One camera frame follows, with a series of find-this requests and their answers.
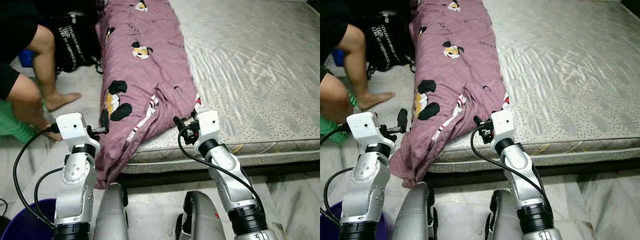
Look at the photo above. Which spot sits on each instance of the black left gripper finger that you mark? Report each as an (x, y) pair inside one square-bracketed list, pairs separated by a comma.
[(402, 119), (105, 120)]

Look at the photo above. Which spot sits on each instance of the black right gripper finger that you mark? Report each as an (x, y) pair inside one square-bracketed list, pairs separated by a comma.
[(478, 123), (179, 124)]

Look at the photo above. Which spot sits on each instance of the pink cartoon print blanket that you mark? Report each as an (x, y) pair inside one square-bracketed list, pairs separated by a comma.
[(460, 80), (145, 80)]

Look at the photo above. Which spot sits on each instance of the green plastic stool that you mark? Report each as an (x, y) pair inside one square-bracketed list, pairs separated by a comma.
[(12, 127), (330, 131)]

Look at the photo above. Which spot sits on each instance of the person in black clothes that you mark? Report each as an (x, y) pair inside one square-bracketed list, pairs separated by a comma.
[(45, 65), (357, 60)]

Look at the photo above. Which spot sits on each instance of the black bag with white print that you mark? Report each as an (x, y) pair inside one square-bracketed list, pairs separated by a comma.
[(390, 45), (75, 45)]

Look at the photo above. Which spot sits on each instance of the silver left robot leg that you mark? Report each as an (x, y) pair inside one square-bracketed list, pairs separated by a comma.
[(111, 215), (415, 215)]

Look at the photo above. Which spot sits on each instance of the silver robot leg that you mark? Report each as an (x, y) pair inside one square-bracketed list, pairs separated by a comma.
[(505, 220), (200, 220), (111, 215), (415, 215)]

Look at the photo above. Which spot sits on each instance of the silver right robot leg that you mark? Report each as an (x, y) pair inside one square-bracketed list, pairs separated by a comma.
[(200, 220), (505, 220)]

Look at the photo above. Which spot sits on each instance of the white quilted mattress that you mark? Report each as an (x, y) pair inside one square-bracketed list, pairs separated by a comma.
[(565, 70), (250, 70)]

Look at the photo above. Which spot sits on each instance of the blue plastic container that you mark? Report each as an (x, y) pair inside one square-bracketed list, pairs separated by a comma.
[(26, 58), (338, 57)]

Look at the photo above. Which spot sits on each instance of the purple plastic bucket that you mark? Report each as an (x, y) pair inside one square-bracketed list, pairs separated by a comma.
[(332, 230), (25, 225)]

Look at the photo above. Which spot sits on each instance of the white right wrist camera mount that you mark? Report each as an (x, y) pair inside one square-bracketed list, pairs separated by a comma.
[(503, 126), (207, 127)]

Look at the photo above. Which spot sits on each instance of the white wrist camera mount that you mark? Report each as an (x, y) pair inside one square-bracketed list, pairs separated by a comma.
[(74, 129), (366, 128), (207, 127), (503, 126)]

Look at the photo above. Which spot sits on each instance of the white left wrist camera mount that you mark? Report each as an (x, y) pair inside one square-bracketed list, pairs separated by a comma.
[(366, 128), (74, 129)]

